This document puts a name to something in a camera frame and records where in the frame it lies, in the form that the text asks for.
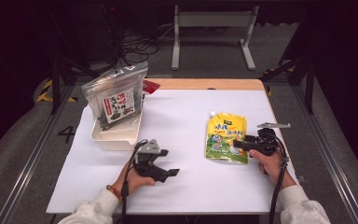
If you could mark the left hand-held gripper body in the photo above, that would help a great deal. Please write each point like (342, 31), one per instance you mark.
(147, 158)

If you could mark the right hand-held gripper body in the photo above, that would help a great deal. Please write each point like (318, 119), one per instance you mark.
(267, 141)

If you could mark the yellow sauce pouch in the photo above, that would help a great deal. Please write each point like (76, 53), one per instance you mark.
(223, 137)

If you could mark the beige plastic bin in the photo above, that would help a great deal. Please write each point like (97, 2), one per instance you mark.
(118, 138)

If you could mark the red and white snack packet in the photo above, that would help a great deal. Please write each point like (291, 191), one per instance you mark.
(151, 86)

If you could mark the clear zip bag of seaweed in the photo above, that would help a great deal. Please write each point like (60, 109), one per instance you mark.
(115, 93)

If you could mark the person's left hand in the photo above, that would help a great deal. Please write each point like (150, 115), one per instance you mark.
(133, 182)

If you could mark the person's right hand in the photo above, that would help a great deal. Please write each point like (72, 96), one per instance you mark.
(273, 168)

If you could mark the white table sheet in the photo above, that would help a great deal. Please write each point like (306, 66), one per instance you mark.
(186, 124)

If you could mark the yellow and black hazard tape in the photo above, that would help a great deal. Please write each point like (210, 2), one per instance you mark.
(43, 93)

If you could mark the grey metal stand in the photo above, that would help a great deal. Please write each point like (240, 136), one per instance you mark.
(214, 19)

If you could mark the aluminium floor rail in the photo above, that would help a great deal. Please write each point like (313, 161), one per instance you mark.
(332, 168)
(28, 168)

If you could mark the black metal frame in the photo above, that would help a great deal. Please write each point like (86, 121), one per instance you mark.
(56, 84)
(307, 81)

